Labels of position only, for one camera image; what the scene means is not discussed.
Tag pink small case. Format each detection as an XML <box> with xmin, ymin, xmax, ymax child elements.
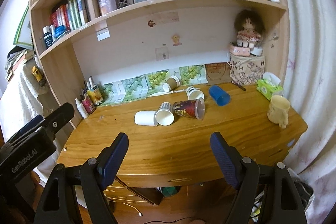
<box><xmin>229</xmin><ymin>44</ymin><xmax>251</xmax><ymax>57</ymax></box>

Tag pink cosmetic tube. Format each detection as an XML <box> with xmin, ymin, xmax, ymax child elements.
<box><xmin>81</xmin><ymin>97</ymin><xmax>95</xmax><ymax>115</ymax></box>

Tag brown paper cup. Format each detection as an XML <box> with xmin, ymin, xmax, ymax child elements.
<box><xmin>162</xmin><ymin>75</ymin><xmax>180</xmax><ymax>92</ymax></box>

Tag brown haired doll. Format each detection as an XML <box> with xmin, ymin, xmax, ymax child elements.
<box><xmin>234</xmin><ymin>10</ymin><xmax>265</xmax><ymax>50</ymax></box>

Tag white curtain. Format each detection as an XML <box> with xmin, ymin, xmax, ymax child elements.
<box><xmin>284</xmin><ymin>0</ymin><xmax>335</xmax><ymax>223</ymax></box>

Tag white spray bottle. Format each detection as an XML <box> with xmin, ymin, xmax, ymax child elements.
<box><xmin>75</xmin><ymin>98</ymin><xmax>89</xmax><ymax>119</ymax></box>

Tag yellow lotion bottle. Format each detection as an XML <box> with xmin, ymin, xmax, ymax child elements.
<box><xmin>88</xmin><ymin>77</ymin><xmax>103</xmax><ymax>106</ymax></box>

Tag black striped paper cup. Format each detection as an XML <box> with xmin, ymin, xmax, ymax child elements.
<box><xmin>186</xmin><ymin>86</ymin><xmax>205</xmax><ymax>100</ymax></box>

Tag white paper cup lying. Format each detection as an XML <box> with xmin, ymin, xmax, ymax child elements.
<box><xmin>134</xmin><ymin>110</ymin><xmax>158</xmax><ymax>126</ymax></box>

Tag wooden bookshelf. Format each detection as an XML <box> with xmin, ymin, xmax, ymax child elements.
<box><xmin>28</xmin><ymin>0</ymin><xmax>291</xmax><ymax>128</ymax></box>

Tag dark blue bottle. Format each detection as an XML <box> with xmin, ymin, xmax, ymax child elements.
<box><xmin>43</xmin><ymin>26</ymin><xmax>54</xmax><ymax>48</ymax></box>

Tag green tissue pack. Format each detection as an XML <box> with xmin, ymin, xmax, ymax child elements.
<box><xmin>256</xmin><ymin>72</ymin><xmax>284</xmax><ymax>100</ymax></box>

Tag patterned storage box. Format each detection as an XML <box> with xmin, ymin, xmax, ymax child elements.
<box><xmin>229</xmin><ymin>55</ymin><xmax>265</xmax><ymax>86</ymax></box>

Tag cream ceramic mug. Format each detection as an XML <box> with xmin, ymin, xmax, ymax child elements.
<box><xmin>267</xmin><ymin>95</ymin><xmax>290</xmax><ymax>128</ymax></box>

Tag patterned white paper cup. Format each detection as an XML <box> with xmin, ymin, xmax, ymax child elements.
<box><xmin>155</xmin><ymin>102</ymin><xmax>174</xmax><ymax>126</ymax></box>

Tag blue plastic cup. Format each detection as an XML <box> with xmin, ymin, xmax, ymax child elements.
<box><xmin>209</xmin><ymin>85</ymin><xmax>231</xmax><ymax>106</ymax></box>

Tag red graphic plastic cup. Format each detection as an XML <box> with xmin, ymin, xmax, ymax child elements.
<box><xmin>173</xmin><ymin>98</ymin><xmax>205</xmax><ymax>120</ymax></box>

